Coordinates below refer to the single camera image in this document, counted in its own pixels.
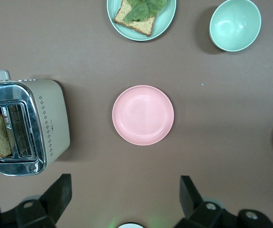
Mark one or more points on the pink shallow plate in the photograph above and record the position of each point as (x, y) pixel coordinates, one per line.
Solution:
(143, 115)

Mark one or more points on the green lettuce leaf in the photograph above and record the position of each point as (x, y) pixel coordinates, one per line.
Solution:
(143, 9)

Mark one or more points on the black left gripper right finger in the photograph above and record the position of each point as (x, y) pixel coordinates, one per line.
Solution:
(193, 204)

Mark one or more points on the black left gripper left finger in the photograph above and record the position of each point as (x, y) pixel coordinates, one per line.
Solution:
(55, 199)

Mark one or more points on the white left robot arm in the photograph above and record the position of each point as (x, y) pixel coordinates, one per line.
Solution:
(130, 226)

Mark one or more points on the brown bread slice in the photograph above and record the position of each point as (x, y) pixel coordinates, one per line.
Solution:
(141, 26)

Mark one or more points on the green deep bowl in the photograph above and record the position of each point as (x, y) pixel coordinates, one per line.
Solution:
(234, 25)

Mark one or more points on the beige chrome toaster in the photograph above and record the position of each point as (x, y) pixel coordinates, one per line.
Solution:
(53, 114)

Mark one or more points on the green plate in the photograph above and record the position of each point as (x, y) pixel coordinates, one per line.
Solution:
(164, 17)

